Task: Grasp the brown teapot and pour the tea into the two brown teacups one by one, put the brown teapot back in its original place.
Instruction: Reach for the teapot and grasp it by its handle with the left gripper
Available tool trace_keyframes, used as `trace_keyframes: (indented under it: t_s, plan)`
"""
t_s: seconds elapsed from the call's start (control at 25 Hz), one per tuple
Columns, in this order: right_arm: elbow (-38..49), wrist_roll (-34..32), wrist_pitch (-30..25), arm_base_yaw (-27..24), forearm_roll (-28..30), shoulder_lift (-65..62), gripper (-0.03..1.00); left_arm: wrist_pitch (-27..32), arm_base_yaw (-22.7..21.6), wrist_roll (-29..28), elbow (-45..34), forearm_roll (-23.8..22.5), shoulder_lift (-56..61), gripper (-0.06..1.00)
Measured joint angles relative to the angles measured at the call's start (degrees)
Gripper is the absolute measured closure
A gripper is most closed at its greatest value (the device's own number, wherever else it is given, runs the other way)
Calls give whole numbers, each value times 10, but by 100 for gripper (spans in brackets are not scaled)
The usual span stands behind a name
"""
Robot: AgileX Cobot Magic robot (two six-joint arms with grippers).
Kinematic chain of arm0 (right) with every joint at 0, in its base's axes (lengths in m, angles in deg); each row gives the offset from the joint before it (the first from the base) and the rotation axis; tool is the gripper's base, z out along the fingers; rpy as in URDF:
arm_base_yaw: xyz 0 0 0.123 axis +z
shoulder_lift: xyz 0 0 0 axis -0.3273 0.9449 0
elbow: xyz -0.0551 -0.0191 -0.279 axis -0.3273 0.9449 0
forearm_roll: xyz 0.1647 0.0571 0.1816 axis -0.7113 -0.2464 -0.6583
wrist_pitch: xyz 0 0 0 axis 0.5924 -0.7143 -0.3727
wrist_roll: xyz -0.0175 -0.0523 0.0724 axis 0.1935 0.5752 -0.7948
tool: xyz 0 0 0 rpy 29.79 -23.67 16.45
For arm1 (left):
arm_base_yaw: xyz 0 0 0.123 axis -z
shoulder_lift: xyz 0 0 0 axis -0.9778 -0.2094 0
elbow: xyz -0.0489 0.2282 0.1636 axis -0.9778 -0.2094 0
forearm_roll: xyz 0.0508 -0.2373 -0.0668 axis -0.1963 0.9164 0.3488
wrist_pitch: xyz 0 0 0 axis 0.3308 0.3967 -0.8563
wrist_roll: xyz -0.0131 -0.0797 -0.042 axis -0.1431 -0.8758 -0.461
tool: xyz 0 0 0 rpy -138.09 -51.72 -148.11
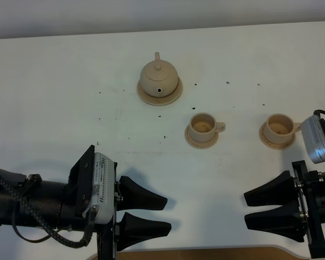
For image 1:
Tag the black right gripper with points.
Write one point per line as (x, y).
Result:
(285, 220)

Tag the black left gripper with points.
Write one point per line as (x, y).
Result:
(130, 230)

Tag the beige ceramic teapot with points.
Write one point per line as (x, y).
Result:
(159, 78)

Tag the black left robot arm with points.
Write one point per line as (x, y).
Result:
(30, 201)

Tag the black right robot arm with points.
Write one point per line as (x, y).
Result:
(299, 207)

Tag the beige teacup near teapot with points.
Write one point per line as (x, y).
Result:
(203, 127)

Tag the beige teapot saucer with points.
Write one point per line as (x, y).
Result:
(160, 101)

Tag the beige saucer under far teacup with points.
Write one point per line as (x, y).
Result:
(271, 144)

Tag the beige saucer under teacup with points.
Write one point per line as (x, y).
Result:
(197, 144)
(271, 144)

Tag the beige teacup far right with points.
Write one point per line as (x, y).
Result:
(279, 129)

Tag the beige saucer under near teacup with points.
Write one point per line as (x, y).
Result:
(197, 144)

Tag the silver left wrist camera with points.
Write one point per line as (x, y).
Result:
(103, 186)

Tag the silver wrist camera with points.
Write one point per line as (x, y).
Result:
(103, 186)
(313, 132)

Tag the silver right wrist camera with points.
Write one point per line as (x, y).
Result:
(313, 132)

